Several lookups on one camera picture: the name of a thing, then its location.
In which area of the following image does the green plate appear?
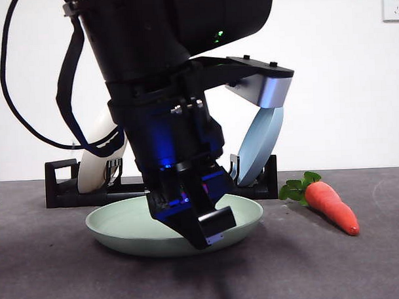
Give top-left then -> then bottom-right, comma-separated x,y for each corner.
84,190 -> 266,261

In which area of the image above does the orange carrot with green leaves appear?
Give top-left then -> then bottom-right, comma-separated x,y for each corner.
278,169 -> 360,240

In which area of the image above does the blue plate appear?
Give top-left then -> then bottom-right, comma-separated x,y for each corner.
233,104 -> 287,188

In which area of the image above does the cream plate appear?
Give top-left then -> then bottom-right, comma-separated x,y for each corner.
75,104 -> 128,195

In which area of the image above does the black plate rack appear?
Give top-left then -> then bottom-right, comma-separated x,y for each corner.
43,152 -> 280,209

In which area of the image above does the pale grey camera box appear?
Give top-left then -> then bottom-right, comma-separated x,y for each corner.
222,52 -> 297,111

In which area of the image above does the black braided cable sleeve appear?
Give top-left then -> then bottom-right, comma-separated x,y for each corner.
52,1 -> 127,161

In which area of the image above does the thin black cable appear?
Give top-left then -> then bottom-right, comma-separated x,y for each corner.
0,0 -> 88,153

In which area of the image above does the white wall socket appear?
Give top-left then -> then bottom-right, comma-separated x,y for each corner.
381,0 -> 399,23

